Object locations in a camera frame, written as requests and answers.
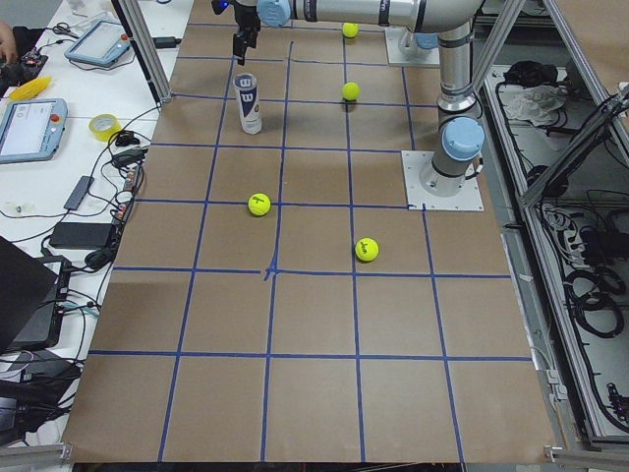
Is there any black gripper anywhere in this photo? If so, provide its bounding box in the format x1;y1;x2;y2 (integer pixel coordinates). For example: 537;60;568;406
232;0;260;66

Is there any white blue tennis ball can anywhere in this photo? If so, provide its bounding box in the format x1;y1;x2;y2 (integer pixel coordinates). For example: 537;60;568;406
233;73;262;135

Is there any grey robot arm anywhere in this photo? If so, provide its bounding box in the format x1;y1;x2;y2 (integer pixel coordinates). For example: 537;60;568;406
229;1;485;198

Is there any Head tennis ball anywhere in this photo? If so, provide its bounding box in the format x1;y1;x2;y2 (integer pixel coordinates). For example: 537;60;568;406
342;82;361;101

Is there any Wilson 3 tennis ball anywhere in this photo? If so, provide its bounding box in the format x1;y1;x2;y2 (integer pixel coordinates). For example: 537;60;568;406
248;193;271;216

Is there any yellow tennis ball near gripper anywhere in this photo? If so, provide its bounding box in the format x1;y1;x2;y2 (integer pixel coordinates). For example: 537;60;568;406
354;237;379;263

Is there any blue teach pendant far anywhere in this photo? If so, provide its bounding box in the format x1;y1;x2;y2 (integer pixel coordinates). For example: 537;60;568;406
64;20;131;68

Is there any blue teach pendant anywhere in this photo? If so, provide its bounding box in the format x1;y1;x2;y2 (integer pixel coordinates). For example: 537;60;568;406
64;20;131;68
1;98;68;164

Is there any yellow tape roll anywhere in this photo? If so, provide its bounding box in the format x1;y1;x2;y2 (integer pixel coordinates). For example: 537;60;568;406
88;113;122;143

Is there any grey usb hub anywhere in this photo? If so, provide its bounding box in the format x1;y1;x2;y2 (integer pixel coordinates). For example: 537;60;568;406
64;175;94;211

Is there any blue teach pendant near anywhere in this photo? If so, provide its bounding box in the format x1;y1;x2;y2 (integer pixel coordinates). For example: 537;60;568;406
1;98;68;164

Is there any black power adapter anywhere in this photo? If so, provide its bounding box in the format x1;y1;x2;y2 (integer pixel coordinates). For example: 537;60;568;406
49;222;113;250

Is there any black laptop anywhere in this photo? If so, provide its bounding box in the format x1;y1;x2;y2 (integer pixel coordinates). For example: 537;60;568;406
1;239;70;354

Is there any aluminium frame post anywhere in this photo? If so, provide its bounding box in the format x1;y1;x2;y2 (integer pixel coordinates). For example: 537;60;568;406
111;0;171;105

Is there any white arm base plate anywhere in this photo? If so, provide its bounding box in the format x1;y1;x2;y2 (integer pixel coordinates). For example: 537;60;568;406
401;150;485;211
385;27;439;68

